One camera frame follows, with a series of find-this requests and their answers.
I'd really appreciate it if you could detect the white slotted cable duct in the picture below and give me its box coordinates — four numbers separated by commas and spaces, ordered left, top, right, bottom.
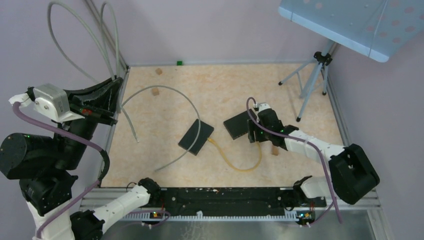
121, 211, 299, 222

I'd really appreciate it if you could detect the small wooden piece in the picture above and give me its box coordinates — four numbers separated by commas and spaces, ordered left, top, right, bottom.
271, 145, 280, 156

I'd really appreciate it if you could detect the grey tripod stand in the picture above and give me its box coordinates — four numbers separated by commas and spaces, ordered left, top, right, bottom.
278, 40, 337, 122

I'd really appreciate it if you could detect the yellow ethernet cable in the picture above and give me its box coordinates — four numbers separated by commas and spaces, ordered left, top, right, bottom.
207, 138, 263, 173

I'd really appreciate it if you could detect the wooden cube far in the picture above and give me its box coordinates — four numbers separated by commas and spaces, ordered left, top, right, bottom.
155, 68, 163, 75

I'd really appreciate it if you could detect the wooden cube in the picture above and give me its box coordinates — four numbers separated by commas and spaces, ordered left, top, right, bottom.
155, 68, 163, 75
151, 87, 160, 96

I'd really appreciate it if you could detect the wooden cube near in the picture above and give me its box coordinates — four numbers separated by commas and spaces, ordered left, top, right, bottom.
151, 87, 160, 96

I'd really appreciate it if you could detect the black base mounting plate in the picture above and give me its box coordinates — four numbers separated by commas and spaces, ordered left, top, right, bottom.
145, 187, 327, 217

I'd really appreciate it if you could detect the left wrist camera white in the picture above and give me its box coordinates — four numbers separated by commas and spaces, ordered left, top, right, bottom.
8, 83, 85, 124

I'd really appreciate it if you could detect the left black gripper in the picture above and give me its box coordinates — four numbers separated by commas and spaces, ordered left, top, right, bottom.
54, 74, 126, 168

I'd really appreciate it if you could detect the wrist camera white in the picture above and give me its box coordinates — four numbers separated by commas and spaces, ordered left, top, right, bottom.
253, 102, 271, 113
8, 83, 85, 124

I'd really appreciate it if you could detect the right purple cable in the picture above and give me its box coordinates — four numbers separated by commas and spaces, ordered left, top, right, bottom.
246, 96, 344, 228

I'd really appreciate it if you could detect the black network switch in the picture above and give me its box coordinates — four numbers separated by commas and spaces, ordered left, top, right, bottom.
178, 119, 215, 156
223, 110, 251, 140

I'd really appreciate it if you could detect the light blue perforated board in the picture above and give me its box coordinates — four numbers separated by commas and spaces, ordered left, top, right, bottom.
278, 0, 424, 63

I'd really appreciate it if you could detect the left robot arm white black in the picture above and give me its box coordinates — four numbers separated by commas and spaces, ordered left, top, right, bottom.
0, 76, 161, 240

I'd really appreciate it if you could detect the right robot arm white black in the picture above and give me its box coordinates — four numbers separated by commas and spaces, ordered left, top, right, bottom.
247, 103, 381, 206

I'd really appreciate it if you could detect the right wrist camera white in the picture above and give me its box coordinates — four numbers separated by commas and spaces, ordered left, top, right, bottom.
253, 102, 271, 113

